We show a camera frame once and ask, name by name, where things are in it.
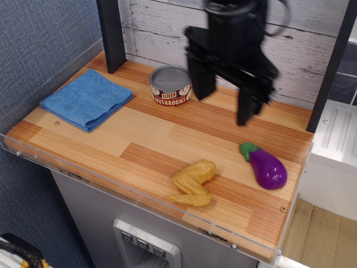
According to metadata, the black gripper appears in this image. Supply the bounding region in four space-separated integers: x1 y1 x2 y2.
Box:
185 8 278 126

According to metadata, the blue cloth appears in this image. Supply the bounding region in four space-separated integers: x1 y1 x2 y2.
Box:
40 70 133 132

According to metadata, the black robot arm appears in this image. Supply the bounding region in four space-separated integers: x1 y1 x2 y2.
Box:
185 1 279 126

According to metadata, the sliced mushrooms tin can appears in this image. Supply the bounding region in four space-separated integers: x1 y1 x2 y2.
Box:
149 65 191 107

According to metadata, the purple toy eggplant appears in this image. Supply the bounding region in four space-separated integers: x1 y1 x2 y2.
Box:
239 142 288 190

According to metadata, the yellow toy chicken wing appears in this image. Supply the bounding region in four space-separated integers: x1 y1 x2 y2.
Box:
168 159 216 207

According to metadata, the white toy sink counter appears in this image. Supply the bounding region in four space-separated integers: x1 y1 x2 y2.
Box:
298 100 356 220

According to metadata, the silver dispenser panel with buttons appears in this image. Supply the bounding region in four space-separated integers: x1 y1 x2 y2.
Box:
113 218 182 267

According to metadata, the grey toy fridge cabinet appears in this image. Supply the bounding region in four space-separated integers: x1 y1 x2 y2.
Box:
50 170 259 268

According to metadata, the dark left frame post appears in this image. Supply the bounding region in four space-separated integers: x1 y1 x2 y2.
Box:
96 0 127 74

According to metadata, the dark frame post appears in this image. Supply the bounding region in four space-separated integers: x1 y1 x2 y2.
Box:
96 0 127 74
306 0 356 133

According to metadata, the dark right frame post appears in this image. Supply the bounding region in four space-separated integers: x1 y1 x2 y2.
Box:
306 0 356 133

